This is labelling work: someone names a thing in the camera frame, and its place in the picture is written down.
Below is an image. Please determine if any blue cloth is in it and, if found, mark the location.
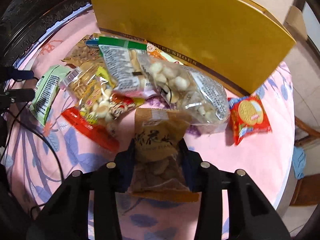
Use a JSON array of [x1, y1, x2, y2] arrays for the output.
[[292, 146, 307, 180]]

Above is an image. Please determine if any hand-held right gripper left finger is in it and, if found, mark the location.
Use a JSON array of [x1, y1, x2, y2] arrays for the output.
[[26, 139, 140, 240]]

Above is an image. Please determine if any light green snack packet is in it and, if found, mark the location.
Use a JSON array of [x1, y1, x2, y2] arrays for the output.
[[29, 64, 73, 127]]

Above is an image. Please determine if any black cable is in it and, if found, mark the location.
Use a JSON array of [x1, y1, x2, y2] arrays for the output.
[[0, 100, 66, 212]]

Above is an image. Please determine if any clear round cookie packet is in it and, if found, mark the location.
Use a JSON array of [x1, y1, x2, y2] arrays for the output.
[[137, 54, 231, 133]]

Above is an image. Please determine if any brown kraft peanut packet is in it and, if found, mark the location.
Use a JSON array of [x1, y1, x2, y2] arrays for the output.
[[128, 107, 200, 203]]

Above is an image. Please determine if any red cookie packet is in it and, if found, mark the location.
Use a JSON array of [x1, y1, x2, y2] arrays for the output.
[[61, 92, 146, 153]]

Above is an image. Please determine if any orange rice snack packet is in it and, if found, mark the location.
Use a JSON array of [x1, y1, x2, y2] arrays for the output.
[[146, 42, 177, 61]]

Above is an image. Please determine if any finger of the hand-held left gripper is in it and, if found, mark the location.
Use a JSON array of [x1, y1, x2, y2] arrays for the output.
[[0, 66, 35, 82], [0, 89, 36, 110]]

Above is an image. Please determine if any clear grain bar packet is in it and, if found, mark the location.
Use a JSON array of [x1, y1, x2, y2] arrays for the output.
[[59, 64, 114, 106]]

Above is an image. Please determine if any brown cracker picture packet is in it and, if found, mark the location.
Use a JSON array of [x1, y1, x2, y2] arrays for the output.
[[61, 33, 107, 68]]

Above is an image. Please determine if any pink printed tablecloth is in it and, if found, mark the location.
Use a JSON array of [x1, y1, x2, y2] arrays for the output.
[[4, 5, 293, 240]]

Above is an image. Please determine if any yellow cardboard box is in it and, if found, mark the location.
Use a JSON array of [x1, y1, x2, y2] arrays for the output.
[[89, 0, 297, 95]]

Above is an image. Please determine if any red round biscuit packet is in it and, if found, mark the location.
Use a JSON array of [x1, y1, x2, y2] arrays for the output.
[[228, 95, 272, 146]]

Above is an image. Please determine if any clear white-label snack packet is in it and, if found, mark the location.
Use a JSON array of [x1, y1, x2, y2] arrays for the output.
[[98, 36, 157, 98]]

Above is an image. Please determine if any dark carved wooden furniture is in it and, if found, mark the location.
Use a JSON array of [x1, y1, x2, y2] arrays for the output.
[[0, 0, 97, 67]]

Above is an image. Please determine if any wooden chair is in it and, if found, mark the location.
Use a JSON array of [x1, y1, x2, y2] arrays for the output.
[[289, 115, 320, 207]]

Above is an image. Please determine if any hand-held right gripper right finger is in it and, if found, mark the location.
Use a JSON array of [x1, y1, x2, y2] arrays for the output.
[[178, 138, 286, 240]]

